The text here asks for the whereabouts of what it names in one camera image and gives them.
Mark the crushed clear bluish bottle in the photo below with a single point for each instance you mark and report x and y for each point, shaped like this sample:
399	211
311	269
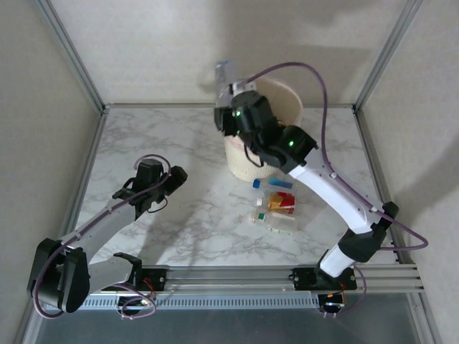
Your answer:
224	79

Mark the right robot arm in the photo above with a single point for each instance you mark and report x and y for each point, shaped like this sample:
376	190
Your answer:
322	190

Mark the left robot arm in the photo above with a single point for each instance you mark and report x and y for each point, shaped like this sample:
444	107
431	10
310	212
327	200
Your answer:
104	218

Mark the pink plastic bin liner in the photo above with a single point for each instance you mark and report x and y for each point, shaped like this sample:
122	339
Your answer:
283	100

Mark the cream plastic waste bin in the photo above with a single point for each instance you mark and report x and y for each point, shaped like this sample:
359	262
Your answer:
240	165

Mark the clear bottle blue cap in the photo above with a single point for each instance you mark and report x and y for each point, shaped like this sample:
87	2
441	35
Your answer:
281	182

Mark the red orange label bottle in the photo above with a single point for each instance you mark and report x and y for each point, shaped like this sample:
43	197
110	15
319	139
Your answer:
281	200

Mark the clear bottle green cap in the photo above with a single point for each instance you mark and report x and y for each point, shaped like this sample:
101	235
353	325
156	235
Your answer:
283	224

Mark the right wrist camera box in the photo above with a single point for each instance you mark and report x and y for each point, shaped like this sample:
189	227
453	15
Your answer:
238	87

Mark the aluminium frame rail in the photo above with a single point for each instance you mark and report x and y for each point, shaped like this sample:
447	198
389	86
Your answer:
92	150
161	105
367	150

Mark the wide aluminium mounting rail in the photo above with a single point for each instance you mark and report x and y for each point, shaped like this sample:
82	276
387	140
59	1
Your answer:
229	279

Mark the aluminium frame post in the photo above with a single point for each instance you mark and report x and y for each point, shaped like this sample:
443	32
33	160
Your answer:
386	53
73	57

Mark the aluminium frame leg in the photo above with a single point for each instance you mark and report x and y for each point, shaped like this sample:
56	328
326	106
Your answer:
425	322
25	329

